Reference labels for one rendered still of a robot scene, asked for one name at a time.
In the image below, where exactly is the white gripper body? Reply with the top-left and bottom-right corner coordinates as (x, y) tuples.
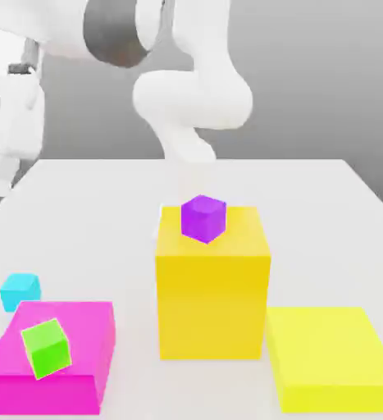
(0, 72), (45, 161)

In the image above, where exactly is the small cyan cube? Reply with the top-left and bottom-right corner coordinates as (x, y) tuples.
(0, 272), (43, 313)

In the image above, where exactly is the small green cube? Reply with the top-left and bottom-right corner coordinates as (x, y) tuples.
(21, 317), (73, 381)

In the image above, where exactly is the small purple cube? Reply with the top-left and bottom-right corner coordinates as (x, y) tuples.
(180, 194), (227, 245)

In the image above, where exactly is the large magenta box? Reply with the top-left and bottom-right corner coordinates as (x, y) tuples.
(0, 300), (117, 417)

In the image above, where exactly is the large tall golden yellow box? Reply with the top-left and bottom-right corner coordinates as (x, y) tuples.
(154, 205), (272, 361)

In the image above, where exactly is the large flat lemon yellow box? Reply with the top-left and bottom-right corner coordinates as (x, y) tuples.
(265, 306), (383, 414)

